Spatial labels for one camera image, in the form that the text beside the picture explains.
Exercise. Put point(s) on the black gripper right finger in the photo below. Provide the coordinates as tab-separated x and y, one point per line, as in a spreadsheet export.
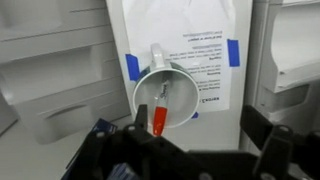
255	126

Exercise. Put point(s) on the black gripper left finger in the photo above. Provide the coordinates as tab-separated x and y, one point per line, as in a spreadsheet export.
141	116

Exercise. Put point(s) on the red capped white marker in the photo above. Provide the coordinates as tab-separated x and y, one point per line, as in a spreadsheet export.
160	120

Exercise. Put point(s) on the white mug with green print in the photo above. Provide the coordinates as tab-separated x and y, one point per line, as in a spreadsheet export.
181	96

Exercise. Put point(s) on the blue tape piece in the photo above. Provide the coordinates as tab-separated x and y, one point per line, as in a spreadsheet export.
233	52
132	66
195	115

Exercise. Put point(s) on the large white copier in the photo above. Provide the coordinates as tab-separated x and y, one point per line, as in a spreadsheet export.
293	50

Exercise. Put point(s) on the white printed paper sheet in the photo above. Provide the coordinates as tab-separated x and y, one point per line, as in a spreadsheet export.
166	26

